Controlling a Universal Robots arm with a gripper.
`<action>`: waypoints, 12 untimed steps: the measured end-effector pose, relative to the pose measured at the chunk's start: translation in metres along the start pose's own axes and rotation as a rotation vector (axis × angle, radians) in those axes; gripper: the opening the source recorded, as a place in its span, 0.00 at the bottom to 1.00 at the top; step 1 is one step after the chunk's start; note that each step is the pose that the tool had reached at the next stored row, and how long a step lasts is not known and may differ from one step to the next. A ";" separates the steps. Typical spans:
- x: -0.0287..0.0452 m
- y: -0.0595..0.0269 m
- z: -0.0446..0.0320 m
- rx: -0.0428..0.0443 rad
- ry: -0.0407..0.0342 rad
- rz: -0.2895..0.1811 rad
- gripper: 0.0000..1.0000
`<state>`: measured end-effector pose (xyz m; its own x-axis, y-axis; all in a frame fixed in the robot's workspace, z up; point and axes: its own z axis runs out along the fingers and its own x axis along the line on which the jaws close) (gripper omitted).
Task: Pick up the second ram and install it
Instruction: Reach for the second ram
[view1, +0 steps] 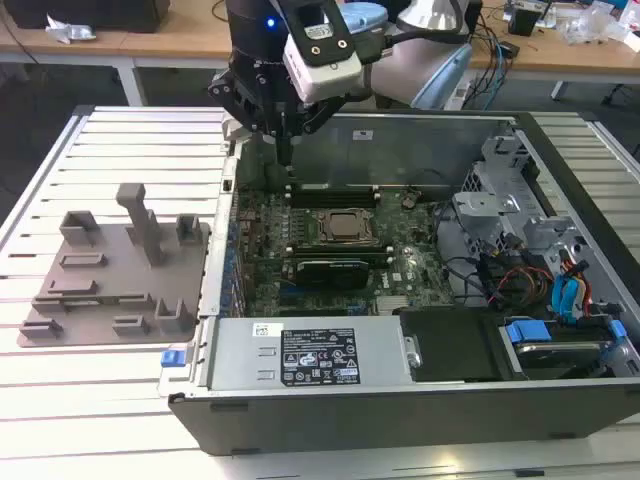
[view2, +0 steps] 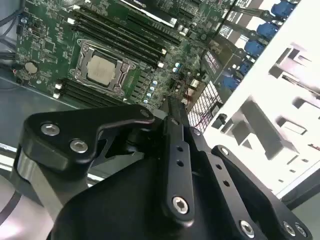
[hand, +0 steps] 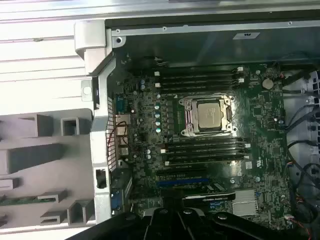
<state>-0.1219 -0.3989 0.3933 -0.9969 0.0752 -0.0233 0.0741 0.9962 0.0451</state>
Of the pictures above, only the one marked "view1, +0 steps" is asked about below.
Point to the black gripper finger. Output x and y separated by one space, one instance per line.
225 92
320 117

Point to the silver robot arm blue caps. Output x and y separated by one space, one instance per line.
435 12

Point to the installed green RAM stick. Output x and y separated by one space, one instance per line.
335 188

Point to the black RAM slot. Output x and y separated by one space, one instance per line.
332 195
340 249
332 203

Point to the white sticker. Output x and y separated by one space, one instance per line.
363 135

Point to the silver CPU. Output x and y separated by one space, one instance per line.
344 223

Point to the round coin battery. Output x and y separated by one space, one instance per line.
407 201

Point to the black graphics card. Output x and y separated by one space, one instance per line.
330 275

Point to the crumpled white paper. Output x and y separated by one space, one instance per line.
70 31

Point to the green motherboard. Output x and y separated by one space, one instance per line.
415 260

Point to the silver perforated drive cage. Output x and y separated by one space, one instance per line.
492 175

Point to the silver heat sink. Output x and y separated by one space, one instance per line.
391 305

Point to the small black device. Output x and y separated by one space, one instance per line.
510 50

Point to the grey parts rack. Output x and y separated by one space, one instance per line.
115 285

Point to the small black box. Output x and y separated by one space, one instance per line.
524 22

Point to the grey power supply black label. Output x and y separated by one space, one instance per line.
235 355

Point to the blue case latch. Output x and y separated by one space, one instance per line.
171 358

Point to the clear plastic bags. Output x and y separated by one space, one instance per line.
590 22

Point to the black open PC case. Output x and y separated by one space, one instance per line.
350 425

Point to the hard disk in blue carrier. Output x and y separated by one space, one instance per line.
555 352

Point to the wooden desk white frame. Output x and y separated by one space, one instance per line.
575 60
175 45

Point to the silver metal bracket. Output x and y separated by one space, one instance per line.
480 205
555 232

